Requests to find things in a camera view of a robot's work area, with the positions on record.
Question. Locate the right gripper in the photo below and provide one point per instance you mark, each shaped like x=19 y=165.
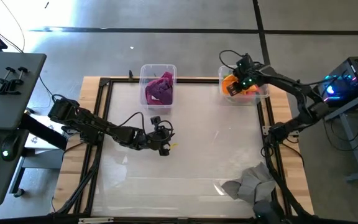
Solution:
x=245 y=76

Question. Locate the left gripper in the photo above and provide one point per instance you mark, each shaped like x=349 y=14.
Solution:
x=157 y=137

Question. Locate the orange towel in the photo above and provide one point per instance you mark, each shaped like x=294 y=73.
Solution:
x=226 y=80

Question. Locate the clear plastic bin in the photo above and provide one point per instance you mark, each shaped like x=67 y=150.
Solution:
x=264 y=93
x=142 y=93

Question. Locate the magenta towel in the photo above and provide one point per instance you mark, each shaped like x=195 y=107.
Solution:
x=167 y=79

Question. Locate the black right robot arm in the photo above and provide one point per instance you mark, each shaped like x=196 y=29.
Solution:
x=291 y=85

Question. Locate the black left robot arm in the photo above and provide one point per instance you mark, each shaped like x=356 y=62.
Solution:
x=104 y=127

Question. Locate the clear plastic table sheet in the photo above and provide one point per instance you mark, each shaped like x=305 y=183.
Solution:
x=191 y=186

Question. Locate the grey towel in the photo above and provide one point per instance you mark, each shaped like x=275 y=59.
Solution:
x=253 y=183

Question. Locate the dark rounded object green light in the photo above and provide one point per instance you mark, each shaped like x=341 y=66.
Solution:
x=267 y=213

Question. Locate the white box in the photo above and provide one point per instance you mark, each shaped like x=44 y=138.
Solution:
x=42 y=140

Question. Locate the black computer mouse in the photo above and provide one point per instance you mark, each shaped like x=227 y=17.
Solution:
x=9 y=146

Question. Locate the black desk top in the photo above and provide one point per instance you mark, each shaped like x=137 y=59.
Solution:
x=11 y=109

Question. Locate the black c-clamp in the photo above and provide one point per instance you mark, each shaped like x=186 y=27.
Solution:
x=15 y=82
x=2 y=90

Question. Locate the black aluminium table frame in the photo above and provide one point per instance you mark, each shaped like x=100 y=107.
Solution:
x=197 y=81

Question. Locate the silver metal bracket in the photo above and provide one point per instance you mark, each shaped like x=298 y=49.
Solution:
x=95 y=220

